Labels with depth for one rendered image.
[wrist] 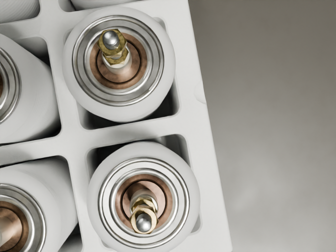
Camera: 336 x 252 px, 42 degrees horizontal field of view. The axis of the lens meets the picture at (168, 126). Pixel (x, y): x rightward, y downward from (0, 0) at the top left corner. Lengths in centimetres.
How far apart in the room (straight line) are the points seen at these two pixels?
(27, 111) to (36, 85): 2
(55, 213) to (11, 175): 5
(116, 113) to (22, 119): 8
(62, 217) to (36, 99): 10
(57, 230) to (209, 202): 15
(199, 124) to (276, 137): 22
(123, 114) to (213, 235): 16
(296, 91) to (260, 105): 6
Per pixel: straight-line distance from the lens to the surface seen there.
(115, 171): 36
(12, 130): 38
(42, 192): 38
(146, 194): 34
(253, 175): 64
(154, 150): 37
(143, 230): 28
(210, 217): 45
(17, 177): 38
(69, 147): 44
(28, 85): 38
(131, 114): 37
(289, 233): 66
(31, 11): 50
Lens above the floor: 61
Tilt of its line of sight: 87 degrees down
